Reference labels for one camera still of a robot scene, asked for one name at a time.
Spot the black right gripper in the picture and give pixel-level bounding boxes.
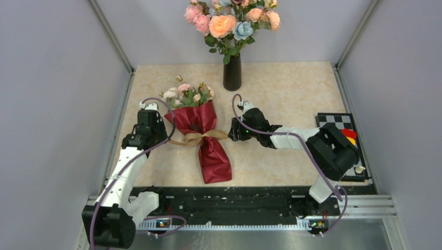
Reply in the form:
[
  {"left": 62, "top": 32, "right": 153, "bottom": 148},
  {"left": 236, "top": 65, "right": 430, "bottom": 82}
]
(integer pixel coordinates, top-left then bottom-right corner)
[{"left": 228, "top": 116, "right": 260, "bottom": 142}]

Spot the beige satin ribbon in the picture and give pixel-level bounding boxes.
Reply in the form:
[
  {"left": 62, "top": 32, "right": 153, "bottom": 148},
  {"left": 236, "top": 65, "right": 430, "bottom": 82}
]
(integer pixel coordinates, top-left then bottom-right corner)
[{"left": 169, "top": 129, "right": 228, "bottom": 146}]

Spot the red paper bouquet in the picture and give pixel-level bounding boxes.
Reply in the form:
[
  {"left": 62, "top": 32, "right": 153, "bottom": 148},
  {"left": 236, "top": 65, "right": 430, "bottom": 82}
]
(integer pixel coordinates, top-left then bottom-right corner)
[{"left": 159, "top": 75, "right": 233, "bottom": 184}]

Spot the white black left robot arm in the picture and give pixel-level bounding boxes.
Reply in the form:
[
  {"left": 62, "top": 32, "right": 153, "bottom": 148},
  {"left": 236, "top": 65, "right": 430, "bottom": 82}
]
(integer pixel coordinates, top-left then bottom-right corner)
[{"left": 82, "top": 108, "right": 168, "bottom": 249}]

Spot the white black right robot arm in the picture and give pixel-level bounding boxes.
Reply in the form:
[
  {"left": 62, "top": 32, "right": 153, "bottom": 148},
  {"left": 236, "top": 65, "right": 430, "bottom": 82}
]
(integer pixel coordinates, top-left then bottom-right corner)
[{"left": 228, "top": 107, "right": 360, "bottom": 215}]

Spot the black cylindrical vase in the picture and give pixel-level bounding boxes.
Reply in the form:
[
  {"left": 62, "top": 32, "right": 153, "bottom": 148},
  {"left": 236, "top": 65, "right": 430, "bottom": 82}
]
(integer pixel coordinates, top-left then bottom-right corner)
[{"left": 223, "top": 55, "right": 242, "bottom": 91}]

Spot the black white checkerboard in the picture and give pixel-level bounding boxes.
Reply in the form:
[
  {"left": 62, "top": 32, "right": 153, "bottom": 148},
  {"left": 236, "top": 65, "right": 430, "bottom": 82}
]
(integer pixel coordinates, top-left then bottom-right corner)
[{"left": 315, "top": 112, "right": 371, "bottom": 183}]

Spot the colourful artificial flower bunch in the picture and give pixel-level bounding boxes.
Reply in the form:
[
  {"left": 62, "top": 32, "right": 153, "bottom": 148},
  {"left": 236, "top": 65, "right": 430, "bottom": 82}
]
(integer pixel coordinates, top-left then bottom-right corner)
[{"left": 184, "top": 0, "right": 281, "bottom": 65}]

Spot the red yellow toy block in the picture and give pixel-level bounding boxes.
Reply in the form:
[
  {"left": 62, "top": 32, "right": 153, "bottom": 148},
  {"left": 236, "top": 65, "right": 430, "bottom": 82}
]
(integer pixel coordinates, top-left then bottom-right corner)
[{"left": 341, "top": 129, "right": 357, "bottom": 146}]

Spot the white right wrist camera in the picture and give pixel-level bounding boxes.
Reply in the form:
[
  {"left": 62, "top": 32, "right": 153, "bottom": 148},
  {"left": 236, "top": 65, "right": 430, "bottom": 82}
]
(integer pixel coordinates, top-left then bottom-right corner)
[{"left": 237, "top": 101, "right": 255, "bottom": 113}]

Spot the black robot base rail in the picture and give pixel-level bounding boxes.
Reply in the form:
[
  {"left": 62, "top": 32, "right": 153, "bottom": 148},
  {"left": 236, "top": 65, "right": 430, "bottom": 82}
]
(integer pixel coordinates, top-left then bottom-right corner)
[{"left": 130, "top": 186, "right": 340, "bottom": 226}]

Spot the white toothed cable duct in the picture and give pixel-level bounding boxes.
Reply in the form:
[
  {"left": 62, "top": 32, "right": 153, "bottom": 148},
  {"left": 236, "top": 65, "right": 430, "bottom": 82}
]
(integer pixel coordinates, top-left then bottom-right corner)
[{"left": 137, "top": 217, "right": 329, "bottom": 233}]

